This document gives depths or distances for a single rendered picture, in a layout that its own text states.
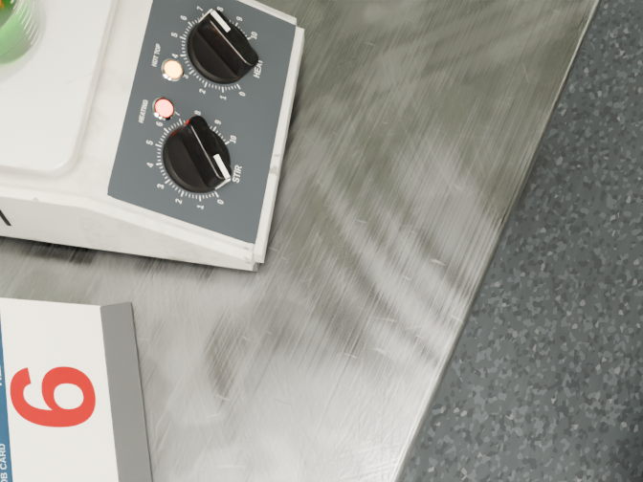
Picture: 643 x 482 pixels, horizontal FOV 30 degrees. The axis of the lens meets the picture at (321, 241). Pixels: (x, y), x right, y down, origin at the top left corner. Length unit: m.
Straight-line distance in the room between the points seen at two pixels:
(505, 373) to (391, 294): 0.78
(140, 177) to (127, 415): 0.11
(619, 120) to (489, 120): 0.88
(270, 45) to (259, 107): 0.03
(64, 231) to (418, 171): 0.17
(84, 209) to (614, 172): 1.00
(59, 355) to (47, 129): 0.10
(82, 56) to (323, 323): 0.16
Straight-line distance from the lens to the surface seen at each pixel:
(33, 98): 0.52
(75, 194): 0.52
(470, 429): 1.32
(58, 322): 0.56
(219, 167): 0.53
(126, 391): 0.56
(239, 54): 0.55
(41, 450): 0.53
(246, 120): 0.56
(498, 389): 1.34
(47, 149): 0.51
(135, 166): 0.53
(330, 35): 0.62
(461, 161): 0.59
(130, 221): 0.53
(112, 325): 0.57
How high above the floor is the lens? 1.29
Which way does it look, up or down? 69 degrees down
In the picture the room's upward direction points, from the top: 3 degrees counter-clockwise
